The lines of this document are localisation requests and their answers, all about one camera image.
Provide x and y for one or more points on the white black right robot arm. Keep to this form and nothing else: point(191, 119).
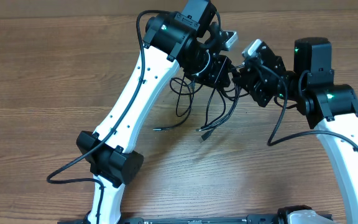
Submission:
point(331, 110)

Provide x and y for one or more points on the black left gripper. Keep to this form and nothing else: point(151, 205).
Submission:
point(220, 73)

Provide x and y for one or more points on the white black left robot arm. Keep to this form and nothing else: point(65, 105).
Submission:
point(188, 40)

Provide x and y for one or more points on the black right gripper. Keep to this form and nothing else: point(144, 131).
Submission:
point(253, 85)

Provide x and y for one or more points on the black aluminium frame rail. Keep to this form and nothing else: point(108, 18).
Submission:
point(255, 218)

